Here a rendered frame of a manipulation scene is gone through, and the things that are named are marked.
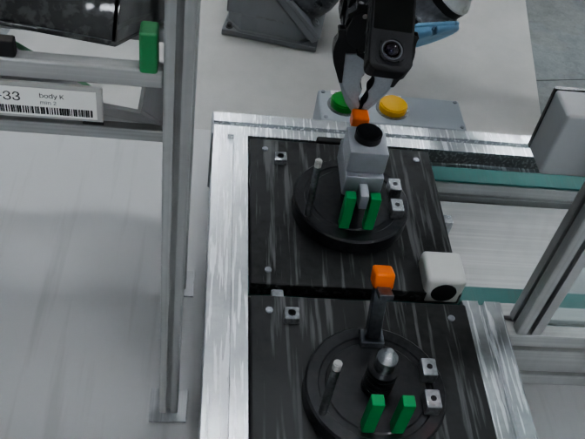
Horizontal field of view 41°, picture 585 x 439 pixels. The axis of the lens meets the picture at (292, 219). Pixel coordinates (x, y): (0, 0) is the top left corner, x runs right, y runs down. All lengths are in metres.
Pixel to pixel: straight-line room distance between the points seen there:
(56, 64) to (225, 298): 0.39
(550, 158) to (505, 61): 0.76
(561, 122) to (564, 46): 2.66
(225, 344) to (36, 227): 0.35
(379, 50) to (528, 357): 0.39
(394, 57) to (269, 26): 0.61
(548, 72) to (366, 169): 2.35
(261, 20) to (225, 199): 0.50
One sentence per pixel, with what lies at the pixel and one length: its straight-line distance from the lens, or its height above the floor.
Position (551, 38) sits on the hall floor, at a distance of 3.40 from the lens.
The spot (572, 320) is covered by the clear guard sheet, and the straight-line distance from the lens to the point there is 0.92.
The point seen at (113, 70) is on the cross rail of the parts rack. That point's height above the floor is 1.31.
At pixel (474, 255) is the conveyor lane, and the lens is 1.02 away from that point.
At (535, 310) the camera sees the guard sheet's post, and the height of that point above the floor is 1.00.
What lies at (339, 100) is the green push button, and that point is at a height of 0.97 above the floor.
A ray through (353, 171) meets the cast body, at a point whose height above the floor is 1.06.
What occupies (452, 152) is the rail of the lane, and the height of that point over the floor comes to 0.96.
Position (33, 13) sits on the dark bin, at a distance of 0.58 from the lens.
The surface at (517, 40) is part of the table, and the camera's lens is 1.56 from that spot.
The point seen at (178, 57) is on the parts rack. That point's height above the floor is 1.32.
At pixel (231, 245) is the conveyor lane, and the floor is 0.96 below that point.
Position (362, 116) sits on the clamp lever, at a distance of 0.91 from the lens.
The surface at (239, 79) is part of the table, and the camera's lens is 1.29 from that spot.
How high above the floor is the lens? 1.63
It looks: 46 degrees down
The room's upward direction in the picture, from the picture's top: 11 degrees clockwise
